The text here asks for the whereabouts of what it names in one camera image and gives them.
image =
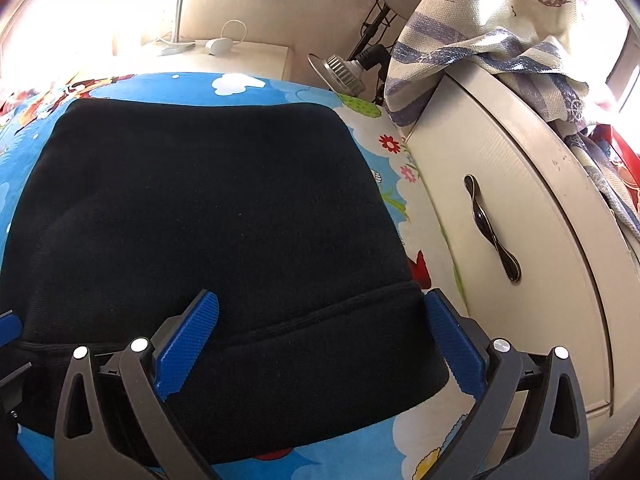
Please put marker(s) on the white charger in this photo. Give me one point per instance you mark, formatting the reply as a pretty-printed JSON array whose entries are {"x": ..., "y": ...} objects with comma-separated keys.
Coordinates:
[{"x": 221, "y": 46}]

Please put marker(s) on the blue printed bedsheet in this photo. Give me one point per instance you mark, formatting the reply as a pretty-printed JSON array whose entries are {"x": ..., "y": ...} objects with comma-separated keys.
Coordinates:
[{"x": 390, "y": 170}]

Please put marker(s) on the striped beige cloth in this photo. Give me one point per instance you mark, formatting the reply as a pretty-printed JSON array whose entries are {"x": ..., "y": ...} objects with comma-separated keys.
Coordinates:
[{"x": 500, "y": 15}]

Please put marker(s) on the black pants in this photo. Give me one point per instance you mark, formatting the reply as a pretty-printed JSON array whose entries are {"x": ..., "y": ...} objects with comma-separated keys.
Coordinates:
[{"x": 200, "y": 200}]

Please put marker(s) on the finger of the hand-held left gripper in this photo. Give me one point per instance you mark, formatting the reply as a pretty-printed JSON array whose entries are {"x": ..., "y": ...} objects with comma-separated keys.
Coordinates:
[
  {"x": 14, "y": 379},
  {"x": 9, "y": 325}
]

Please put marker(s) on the red bag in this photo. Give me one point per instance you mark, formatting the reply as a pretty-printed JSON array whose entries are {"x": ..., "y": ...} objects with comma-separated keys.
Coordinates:
[{"x": 622, "y": 155}]

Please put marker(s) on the white nightstand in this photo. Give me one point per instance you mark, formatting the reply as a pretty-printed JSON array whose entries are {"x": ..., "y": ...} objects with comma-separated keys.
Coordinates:
[{"x": 250, "y": 60}]

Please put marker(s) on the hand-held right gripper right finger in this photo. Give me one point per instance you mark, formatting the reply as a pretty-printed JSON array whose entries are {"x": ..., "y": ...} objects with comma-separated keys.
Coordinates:
[{"x": 455, "y": 340}]

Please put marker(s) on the black stand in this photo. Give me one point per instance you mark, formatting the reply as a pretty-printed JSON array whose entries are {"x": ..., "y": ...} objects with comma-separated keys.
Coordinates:
[{"x": 372, "y": 22}]

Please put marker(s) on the white curved cabinet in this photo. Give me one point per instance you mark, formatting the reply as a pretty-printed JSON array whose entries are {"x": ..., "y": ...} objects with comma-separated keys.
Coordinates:
[{"x": 500, "y": 170}]

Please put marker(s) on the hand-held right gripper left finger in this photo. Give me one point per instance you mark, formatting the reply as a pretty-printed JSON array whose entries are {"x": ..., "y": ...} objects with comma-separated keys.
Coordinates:
[{"x": 190, "y": 340}]

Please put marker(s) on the silver spotlight lamp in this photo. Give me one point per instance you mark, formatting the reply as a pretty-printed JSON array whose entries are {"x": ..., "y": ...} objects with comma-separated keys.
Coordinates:
[{"x": 342, "y": 71}]

